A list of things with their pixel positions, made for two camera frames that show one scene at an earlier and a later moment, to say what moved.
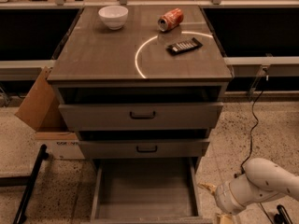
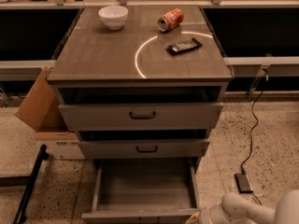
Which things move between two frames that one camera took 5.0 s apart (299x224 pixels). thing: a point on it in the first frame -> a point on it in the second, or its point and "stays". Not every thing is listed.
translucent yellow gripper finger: (210, 187) -> (194, 218)
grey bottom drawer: (148, 190) stays
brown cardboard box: (41, 109) stays
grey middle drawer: (144, 148) stays
